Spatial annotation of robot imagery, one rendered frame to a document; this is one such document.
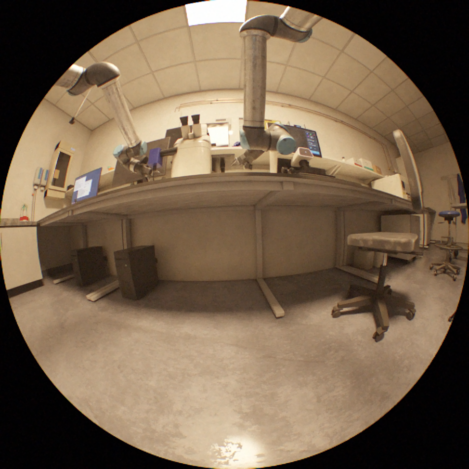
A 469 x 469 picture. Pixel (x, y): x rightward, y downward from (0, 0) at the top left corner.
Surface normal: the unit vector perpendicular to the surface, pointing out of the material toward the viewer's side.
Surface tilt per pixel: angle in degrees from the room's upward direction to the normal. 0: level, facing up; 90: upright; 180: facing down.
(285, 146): 146
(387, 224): 90
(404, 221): 90
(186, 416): 0
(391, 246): 90
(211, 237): 90
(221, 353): 0
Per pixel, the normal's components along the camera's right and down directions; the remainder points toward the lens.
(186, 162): 0.04, 0.07
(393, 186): -1.00, 0.04
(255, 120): 0.07, 0.74
